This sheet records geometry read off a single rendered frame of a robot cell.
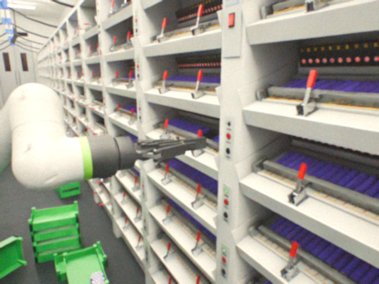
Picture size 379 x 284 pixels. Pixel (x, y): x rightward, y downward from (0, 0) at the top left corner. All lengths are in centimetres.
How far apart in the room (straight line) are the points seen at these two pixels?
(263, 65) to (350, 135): 32
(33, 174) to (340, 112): 59
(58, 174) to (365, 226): 59
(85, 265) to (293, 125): 166
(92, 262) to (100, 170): 147
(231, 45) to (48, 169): 52
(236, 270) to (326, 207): 39
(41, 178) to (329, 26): 60
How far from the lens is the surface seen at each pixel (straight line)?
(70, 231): 218
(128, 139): 64
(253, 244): 88
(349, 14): 59
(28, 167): 59
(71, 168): 60
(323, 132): 61
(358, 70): 75
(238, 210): 85
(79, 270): 203
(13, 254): 233
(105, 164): 61
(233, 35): 79
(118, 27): 208
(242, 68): 75
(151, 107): 139
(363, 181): 72
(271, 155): 86
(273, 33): 70
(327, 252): 82
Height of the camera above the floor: 124
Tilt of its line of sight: 15 degrees down
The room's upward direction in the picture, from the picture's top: straight up
